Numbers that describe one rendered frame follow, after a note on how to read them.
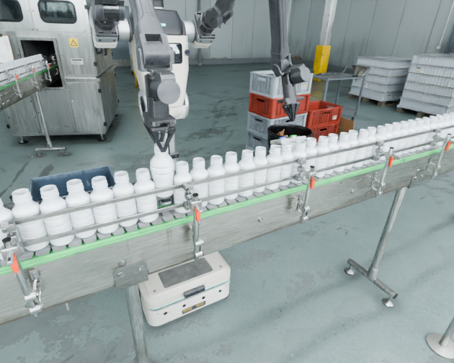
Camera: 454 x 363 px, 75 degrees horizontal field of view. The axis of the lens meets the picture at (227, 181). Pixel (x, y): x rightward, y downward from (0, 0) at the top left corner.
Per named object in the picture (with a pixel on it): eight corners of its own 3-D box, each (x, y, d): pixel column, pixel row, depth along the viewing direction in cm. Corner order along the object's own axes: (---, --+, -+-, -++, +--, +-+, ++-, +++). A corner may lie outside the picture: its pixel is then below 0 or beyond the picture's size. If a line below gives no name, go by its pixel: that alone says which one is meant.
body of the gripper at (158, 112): (153, 129, 76) (150, 99, 73) (142, 118, 84) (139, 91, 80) (176, 126, 79) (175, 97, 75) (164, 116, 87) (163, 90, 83)
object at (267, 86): (273, 99, 308) (275, 76, 298) (248, 91, 337) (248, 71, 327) (311, 93, 341) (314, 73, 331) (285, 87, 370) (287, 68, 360)
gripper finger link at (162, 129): (153, 157, 80) (150, 123, 76) (146, 148, 86) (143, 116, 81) (177, 153, 83) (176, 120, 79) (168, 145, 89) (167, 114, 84)
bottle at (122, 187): (137, 214, 94) (130, 167, 86) (139, 225, 89) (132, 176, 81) (117, 218, 92) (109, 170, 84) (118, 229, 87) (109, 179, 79)
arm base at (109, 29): (118, 37, 122) (112, 9, 122) (120, 27, 115) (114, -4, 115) (96, 37, 118) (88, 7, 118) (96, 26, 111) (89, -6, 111)
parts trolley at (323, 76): (318, 128, 521) (328, 69, 476) (297, 120, 564) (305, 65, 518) (358, 122, 568) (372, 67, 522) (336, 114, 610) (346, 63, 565)
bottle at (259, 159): (251, 184, 115) (254, 144, 107) (266, 186, 113) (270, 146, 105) (246, 191, 110) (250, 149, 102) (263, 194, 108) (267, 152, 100)
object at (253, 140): (266, 158, 339) (268, 139, 329) (244, 146, 368) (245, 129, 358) (303, 148, 371) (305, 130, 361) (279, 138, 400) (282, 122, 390)
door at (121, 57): (109, 68, 1133) (101, 3, 1035) (109, 67, 1140) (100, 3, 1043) (136, 67, 1177) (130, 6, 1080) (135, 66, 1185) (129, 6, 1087)
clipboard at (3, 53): (-5, 63, 360) (-14, 33, 345) (16, 63, 364) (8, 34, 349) (-7, 63, 356) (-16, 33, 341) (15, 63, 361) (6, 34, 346)
